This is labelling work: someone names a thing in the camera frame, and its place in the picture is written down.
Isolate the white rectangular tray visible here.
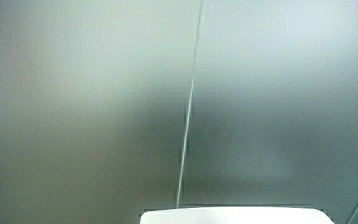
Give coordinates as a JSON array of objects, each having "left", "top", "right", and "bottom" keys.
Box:
[{"left": 139, "top": 207, "right": 336, "bottom": 224}]

